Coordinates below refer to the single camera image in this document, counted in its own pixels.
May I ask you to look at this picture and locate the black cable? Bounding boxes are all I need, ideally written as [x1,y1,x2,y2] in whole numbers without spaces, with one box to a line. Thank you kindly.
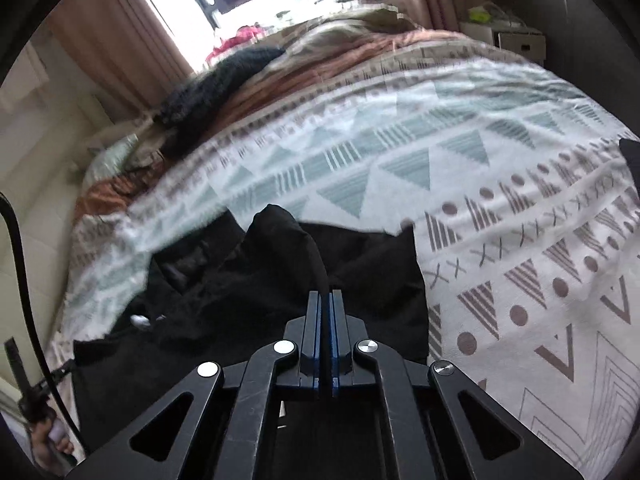
[0,192,87,457]

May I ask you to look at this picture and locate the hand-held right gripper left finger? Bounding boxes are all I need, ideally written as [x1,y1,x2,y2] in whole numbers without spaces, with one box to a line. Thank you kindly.
[65,290,329,480]

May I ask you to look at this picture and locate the light green pillow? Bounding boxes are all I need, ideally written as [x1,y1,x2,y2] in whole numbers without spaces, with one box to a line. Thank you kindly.
[82,132,147,187]

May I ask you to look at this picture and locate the person's left hand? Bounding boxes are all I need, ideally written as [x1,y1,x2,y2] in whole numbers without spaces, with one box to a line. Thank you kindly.
[29,410,77,467]

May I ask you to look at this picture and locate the beige duvet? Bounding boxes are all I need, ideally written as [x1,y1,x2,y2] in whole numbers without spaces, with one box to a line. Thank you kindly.
[272,2,422,61]

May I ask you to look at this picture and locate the cream leather headboard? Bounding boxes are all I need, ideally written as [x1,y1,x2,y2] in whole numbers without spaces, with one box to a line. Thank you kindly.
[0,30,166,411]

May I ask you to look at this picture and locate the red clothes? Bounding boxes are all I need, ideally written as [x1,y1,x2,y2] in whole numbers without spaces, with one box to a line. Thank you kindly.
[207,25,267,64]

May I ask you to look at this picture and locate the white nightstand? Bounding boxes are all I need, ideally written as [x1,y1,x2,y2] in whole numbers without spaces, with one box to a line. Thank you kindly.
[460,20,547,59]

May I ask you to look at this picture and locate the dark knit sweater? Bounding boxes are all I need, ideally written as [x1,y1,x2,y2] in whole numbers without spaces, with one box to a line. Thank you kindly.
[152,46,287,157]

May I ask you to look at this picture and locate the black button-up jacket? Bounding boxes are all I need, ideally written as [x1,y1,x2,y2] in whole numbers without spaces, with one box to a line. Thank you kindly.
[72,204,431,461]

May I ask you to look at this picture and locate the bed with patterned cover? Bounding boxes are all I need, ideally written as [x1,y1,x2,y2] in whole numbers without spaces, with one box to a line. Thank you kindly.
[47,42,640,471]

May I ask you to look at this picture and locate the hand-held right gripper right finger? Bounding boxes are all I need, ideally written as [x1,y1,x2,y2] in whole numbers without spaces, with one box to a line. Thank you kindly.
[328,289,584,480]

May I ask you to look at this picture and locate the folded black garment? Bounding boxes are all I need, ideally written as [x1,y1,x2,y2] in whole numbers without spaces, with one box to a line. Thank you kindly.
[619,137,640,196]

